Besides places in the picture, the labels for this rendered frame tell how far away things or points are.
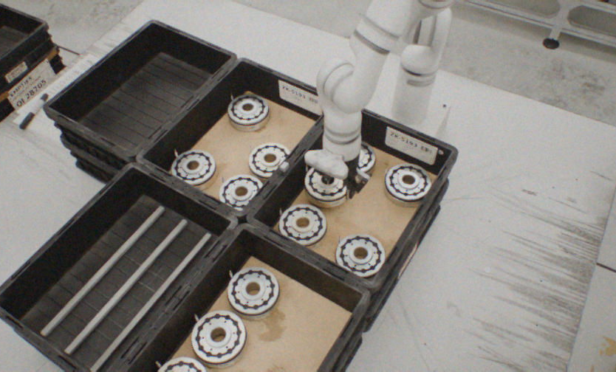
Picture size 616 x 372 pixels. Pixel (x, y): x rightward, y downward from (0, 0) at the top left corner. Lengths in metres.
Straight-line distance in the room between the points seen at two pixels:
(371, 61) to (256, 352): 0.58
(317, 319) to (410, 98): 0.60
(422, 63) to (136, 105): 0.74
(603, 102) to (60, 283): 2.42
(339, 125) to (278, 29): 0.93
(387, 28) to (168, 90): 0.78
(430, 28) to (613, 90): 1.83
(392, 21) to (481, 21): 2.28
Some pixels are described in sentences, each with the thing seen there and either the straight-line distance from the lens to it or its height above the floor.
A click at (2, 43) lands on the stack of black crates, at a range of 2.51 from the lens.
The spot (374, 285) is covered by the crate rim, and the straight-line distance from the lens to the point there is 1.05.
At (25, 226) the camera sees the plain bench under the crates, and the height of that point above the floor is 0.70.
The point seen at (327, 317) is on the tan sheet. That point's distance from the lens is 1.13.
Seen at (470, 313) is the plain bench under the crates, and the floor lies 0.70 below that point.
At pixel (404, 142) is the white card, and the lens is 1.30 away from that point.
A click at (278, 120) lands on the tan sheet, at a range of 1.42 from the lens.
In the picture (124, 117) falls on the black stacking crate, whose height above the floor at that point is 0.83.
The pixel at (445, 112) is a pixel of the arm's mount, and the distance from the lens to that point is 1.53.
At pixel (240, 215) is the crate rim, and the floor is 0.93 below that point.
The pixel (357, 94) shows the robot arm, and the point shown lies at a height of 1.21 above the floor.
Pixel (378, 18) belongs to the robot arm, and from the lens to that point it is 0.93.
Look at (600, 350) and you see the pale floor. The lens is 2.20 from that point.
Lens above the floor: 1.87
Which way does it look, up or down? 53 degrees down
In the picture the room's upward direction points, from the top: 2 degrees counter-clockwise
